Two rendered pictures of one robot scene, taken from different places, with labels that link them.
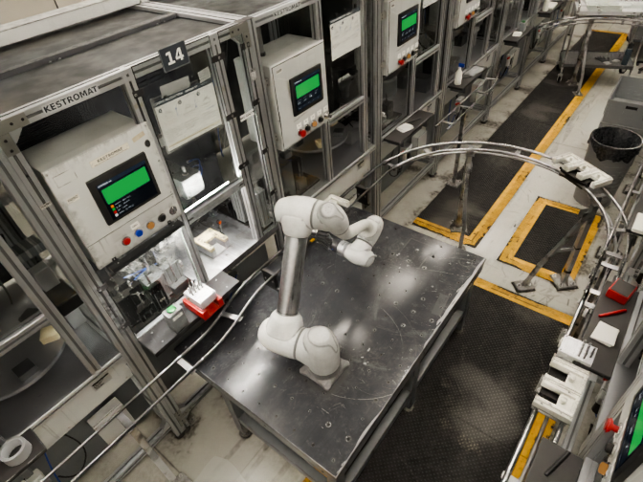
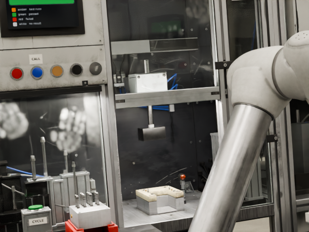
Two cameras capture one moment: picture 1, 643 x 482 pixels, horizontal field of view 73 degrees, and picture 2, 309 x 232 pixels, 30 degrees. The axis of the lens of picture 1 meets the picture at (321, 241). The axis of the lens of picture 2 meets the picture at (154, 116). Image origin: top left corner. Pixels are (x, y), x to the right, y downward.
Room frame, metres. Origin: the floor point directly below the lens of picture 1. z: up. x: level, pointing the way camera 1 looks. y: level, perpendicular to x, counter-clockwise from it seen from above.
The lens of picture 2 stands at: (0.09, -0.39, 1.35)
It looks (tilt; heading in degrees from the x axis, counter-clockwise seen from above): 3 degrees down; 29
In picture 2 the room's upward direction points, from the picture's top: 4 degrees counter-clockwise
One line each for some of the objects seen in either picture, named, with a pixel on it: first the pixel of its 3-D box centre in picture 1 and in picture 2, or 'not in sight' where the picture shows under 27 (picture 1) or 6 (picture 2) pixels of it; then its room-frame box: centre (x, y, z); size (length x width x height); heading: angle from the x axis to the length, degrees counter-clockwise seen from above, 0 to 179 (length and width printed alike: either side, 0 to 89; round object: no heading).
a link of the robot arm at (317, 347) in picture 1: (320, 347); not in sight; (1.17, 0.06, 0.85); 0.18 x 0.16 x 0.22; 63
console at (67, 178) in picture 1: (106, 188); (28, 17); (1.52, 0.84, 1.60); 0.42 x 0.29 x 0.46; 138
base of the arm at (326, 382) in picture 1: (326, 361); not in sight; (1.18, 0.04, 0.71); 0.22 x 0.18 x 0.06; 138
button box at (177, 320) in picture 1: (174, 317); (37, 228); (1.35, 0.73, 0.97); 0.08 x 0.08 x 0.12; 48
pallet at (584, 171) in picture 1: (580, 172); not in sight; (2.30, -1.73, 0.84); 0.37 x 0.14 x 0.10; 16
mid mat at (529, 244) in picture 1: (552, 236); not in sight; (2.58, -1.91, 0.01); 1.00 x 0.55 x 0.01; 138
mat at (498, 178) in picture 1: (551, 102); not in sight; (4.92, -2.99, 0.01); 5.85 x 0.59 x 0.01; 138
